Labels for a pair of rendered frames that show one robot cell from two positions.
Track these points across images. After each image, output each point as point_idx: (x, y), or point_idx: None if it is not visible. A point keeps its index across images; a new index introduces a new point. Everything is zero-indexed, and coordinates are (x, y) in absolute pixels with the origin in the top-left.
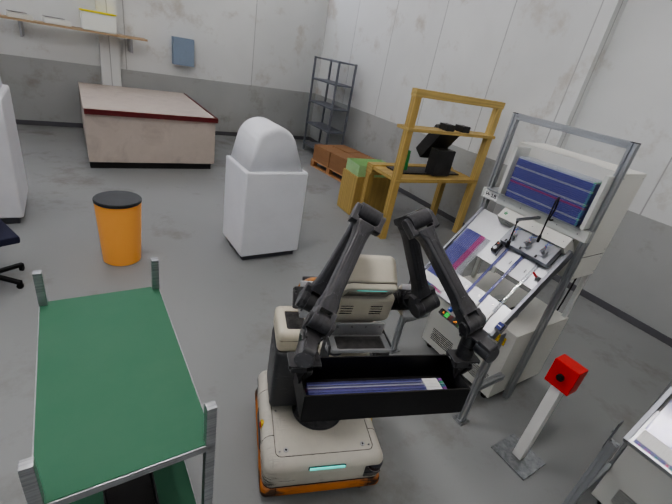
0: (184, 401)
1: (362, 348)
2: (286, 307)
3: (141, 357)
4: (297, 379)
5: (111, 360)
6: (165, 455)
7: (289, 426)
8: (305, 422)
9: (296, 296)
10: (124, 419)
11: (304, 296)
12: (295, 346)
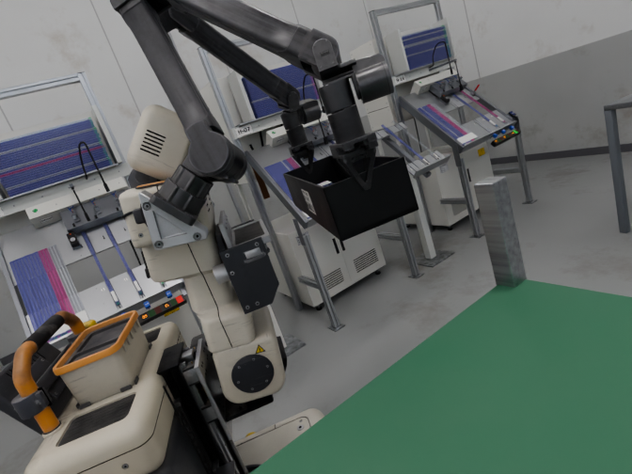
0: (450, 353)
1: (260, 227)
2: (42, 449)
3: None
4: (356, 201)
5: None
6: (611, 299)
7: None
8: None
9: (173, 205)
10: (631, 426)
11: (221, 134)
12: (164, 424)
